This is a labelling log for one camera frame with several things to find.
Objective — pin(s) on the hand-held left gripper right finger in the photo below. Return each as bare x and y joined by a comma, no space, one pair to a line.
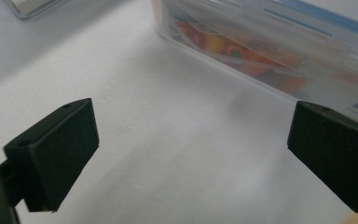
338,155

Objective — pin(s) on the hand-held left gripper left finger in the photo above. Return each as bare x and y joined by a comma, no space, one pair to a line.
52,155

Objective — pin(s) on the small clear food container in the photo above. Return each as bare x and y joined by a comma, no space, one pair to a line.
28,7

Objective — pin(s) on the large clear food container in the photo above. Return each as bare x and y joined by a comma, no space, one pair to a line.
261,31

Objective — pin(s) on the white table mat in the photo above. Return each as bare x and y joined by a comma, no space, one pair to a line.
183,155

